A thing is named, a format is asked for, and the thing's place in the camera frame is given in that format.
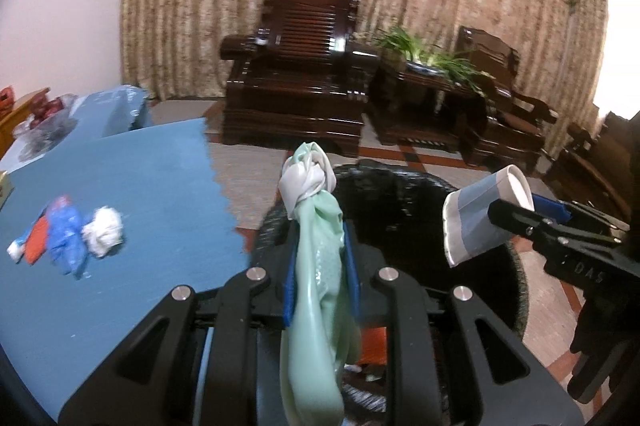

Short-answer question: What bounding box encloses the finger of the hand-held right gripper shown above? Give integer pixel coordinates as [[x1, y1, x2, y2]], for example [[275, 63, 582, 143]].
[[531, 193, 632, 233], [487, 200, 626, 252]]

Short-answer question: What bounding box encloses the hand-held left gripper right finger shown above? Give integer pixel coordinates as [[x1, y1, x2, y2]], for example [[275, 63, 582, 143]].
[[344, 223, 586, 426]]

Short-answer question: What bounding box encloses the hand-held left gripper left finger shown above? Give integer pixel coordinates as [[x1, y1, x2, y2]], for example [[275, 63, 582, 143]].
[[57, 221, 301, 426]]

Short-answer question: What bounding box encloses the orange foam net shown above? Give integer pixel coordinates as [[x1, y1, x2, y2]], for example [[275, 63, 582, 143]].
[[357, 327, 390, 367]]

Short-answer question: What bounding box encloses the white paper cup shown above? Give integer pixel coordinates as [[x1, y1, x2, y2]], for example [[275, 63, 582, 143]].
[[442, 165, 535, 268]]

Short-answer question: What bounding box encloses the trash bin with black bag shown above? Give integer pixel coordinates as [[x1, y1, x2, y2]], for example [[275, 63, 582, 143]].
[[247, 159, 531, 426]]

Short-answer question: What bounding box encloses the person's right hand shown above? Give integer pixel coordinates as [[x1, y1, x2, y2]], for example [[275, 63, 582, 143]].
[[567, 299, 637, 405]]

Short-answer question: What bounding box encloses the dark wooden chair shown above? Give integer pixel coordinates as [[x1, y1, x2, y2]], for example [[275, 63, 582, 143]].
[[542, 110, 634, 223]]

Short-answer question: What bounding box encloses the dark wooden armchair with cushion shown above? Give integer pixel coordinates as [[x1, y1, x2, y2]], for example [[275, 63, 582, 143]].
[[456, 25, 559, 168]]

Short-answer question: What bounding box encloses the dark wooden side table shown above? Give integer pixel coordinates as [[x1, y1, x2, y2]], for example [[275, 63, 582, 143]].
[[371, 55, 489, 153]]

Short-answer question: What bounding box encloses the large blue tablecloth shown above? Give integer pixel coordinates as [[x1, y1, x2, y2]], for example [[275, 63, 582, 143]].
[[0, 117, 251, 423]]

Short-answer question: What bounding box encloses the potted green plant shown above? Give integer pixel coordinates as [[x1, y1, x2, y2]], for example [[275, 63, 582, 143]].
[[372, 25, 494, 96]]

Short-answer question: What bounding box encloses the bright window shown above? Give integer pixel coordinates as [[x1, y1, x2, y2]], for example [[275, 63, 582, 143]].
[[594, 0, 640, 123]]

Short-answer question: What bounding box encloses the carved dark wooden armchair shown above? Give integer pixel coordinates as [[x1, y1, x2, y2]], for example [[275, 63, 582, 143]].
[[220, 0, 382, 158]]

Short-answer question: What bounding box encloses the crumpled white tissue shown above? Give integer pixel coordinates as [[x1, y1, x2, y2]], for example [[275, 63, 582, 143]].
[[81, 206, 125, 257]]

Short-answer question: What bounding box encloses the blue plastic wrapper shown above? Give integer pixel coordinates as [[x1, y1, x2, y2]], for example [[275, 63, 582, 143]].
[[46, 195, 91, 277]]

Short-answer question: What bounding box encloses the orange wrapper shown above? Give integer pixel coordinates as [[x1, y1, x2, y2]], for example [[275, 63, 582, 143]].
[[24, 213, 51, 266]]

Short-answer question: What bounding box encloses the white wrapper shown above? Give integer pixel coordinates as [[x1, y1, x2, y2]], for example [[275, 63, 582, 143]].
[[6, 237, 32, 263]]

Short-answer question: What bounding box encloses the clear bag with red items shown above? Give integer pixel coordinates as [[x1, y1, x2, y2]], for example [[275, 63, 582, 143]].
[[12, 94, 81, 158]]

